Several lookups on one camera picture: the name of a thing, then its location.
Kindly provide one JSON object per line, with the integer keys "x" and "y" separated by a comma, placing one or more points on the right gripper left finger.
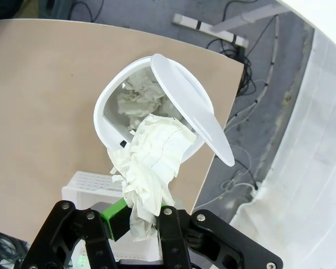
{"x": 72, "y": 229}

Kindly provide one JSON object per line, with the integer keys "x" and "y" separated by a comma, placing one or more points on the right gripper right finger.
{"x": 201, "y": 241}

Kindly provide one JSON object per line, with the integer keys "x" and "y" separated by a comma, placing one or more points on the shredded white paper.
{"x": 154, "y": 157}

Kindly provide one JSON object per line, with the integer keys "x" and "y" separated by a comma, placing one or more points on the crumpled paper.
{"x": 140, "y": 101}

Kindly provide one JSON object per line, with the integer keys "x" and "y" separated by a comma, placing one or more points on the white plastic basket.
{"x": 86, "y": 185}

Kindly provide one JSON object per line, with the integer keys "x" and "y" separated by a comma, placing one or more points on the white trash bin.
{"x": 106, "y": 112}

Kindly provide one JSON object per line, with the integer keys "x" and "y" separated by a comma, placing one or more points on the white fabric sheet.
{"x": 310, "y": 168}

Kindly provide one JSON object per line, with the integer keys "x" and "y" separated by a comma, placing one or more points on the white trash bin lid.
{"x": 184, "y": 98}

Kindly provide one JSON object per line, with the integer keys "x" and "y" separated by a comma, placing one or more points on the grey table base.
{"x": 204, "y": 26}

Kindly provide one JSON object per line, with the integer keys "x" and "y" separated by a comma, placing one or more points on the large white table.
{"x": 330, "y": 16}

